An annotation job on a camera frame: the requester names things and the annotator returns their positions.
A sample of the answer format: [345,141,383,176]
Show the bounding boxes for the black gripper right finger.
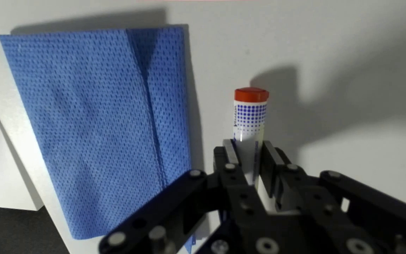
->
[259,139,406,254]

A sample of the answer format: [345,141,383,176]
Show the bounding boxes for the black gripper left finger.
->
[97,138,279,254]

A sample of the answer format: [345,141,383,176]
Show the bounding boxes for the white marker with red cap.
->
[231,86,270,192]

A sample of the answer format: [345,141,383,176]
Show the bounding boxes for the blue folded cloth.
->
[0,24,197,254]

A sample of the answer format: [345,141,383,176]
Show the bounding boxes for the white base cabinets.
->
[0,80,45,213]

